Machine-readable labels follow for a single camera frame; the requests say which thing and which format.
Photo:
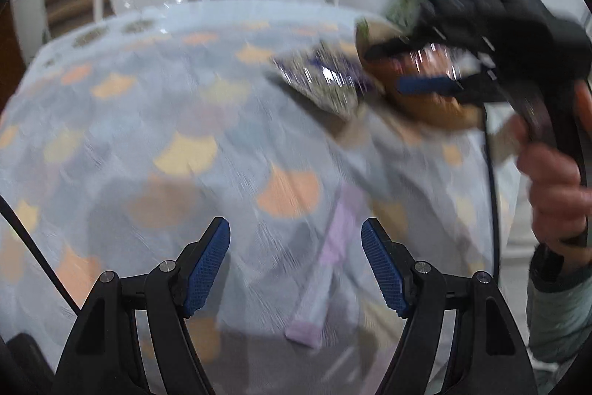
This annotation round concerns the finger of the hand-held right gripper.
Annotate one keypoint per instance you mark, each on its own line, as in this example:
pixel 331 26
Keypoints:
pixel 425 85
pixel 388 45

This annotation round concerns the brown round plate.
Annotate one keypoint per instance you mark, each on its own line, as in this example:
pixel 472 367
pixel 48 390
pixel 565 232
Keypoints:
pixel 430 110

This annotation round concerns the person's right forearm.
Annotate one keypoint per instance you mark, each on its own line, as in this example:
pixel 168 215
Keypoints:
pixel 559 307

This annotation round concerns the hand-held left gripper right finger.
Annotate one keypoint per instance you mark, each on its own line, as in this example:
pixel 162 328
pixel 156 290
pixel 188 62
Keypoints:
pixel 384 270

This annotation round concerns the person's right hand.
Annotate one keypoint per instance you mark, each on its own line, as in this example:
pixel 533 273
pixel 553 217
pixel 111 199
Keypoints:
pixel 550 191

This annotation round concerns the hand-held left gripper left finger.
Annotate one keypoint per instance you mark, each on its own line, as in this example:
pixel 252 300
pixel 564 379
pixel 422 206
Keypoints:
pixel 206 270

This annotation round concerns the red label snack packet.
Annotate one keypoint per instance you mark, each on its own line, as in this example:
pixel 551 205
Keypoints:
pixel 439 61

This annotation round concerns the lilac packet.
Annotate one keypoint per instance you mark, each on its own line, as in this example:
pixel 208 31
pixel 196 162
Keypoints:
pixel 323 265

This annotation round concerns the purple foil snack packet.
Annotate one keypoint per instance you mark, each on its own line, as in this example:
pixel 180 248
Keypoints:
pixel 323 85

